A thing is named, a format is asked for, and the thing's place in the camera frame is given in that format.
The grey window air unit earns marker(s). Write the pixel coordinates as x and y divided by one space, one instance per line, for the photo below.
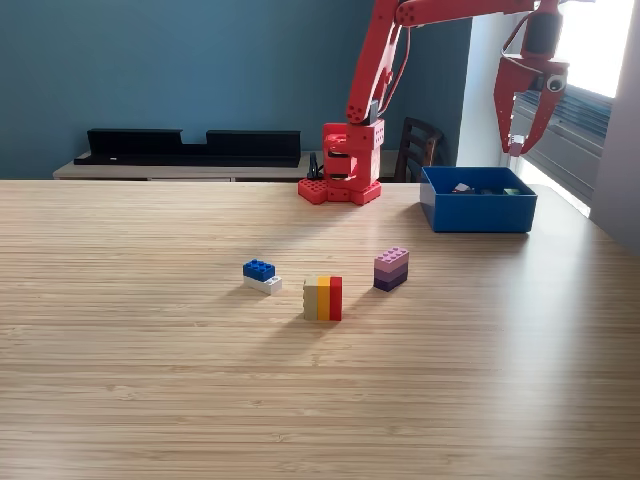
575 135

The blue and white brick stack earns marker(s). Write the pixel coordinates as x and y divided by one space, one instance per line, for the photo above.
260 272

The tan orange red brick stack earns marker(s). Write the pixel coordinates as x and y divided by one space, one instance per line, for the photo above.
323 300

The bright window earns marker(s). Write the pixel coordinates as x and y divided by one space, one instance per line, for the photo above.
595 45

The black wall shelf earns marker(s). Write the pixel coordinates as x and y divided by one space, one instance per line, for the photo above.
150 147

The red and white brick stack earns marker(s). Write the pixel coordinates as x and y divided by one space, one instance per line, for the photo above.
463 188

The black table clamp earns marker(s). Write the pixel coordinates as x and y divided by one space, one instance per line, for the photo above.
314 170

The low wooden sideboard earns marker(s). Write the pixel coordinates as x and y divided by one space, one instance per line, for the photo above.
175 172

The pink and purple brick stack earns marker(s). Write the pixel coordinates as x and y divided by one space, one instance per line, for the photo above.
391 270

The dark wooden chair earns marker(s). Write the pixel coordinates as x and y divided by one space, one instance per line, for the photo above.
417 150

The blue plastic bin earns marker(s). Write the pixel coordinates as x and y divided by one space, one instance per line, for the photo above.
475 215

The green brick stack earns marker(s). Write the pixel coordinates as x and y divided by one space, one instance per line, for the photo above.
511 192

